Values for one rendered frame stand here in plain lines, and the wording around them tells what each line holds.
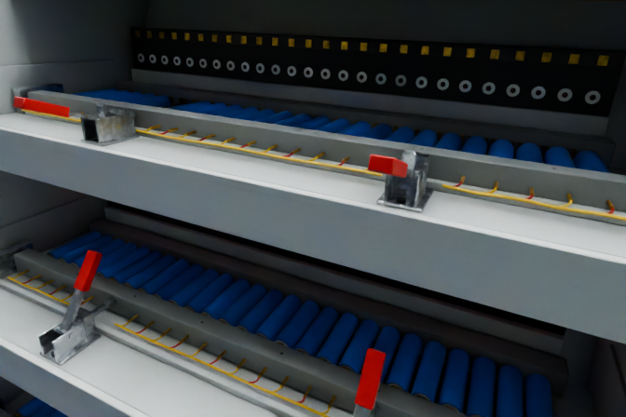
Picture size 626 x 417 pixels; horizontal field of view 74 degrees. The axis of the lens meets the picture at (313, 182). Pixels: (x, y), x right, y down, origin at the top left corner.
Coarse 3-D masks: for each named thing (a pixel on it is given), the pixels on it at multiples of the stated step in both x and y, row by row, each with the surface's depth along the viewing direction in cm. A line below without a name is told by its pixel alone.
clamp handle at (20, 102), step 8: (16, 104) 29; (24, 104) 29; (32, 104) 30; (40, 104) 30; (48, 104) 31; (40, 112) 30; (48, 112) 31; (56, 112) 31; (64, 112) 32; (72, 112) 33; (104, 112) 35
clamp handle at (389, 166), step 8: (376, 160) 19; (384, 160) 19; (392, 160) 19; (400, 160) 20; (408, 160) 25; (368, 168) 19; (376, 168) 19; (384, 168) 19; (392, 168) 19; (400, 168) 20; (408, 168) 23; (400, 176) 21; (408, 176) 25
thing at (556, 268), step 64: (64, 64) 50; (0, 128) 39; (64, 128) 40; (576, 128) 36; (128, 192) 34; (192, 192) 31; (256, 192) 28; (320, 192) 27; (320, 256) 28; (384, 256) 26; (448, 256) 24; (512, 256) 22; (576, 256) 21; (576, 320) 22
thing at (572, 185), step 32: (32, 96) 44; (64, 96) 43; (160, 128) 38; (192, 128) 36; (224, 128) 35; (256, 128) 33; (288, 128) 33; (352, 160) 31; (448, 160) 28; (480, 160) 27; (512, 160) 27; (480, 192) 26; (512, 192) 26; (544, 192) 26; (576, 192) 25; (608, 192) 24
